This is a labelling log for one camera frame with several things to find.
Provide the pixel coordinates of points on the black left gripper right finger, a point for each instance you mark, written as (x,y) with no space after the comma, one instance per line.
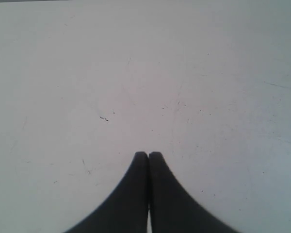
(172,209)

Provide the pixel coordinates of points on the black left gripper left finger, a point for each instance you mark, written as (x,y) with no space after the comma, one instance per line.
(125,210)

